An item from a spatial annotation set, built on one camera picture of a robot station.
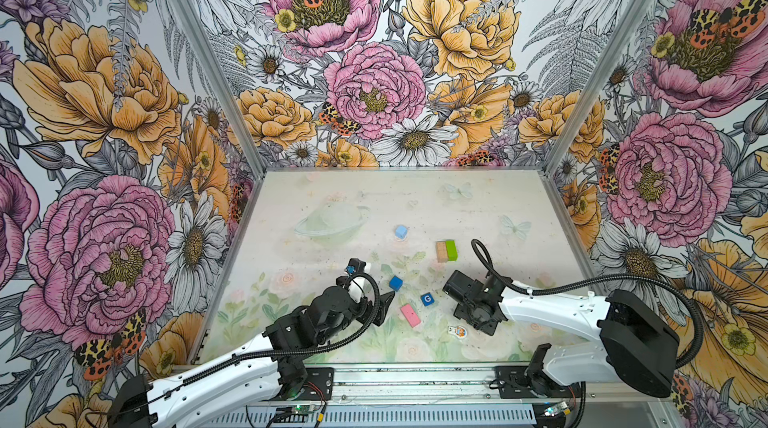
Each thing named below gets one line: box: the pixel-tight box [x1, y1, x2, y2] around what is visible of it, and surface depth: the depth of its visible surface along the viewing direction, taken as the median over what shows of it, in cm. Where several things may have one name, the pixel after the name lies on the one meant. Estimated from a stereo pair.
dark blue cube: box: [389, 275, 403, 292], surface depth 92 cm
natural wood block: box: [436, 241, 448, 263], surface depth 98 cm
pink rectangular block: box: [400, 304, 421, 328], surface depth 87 cm
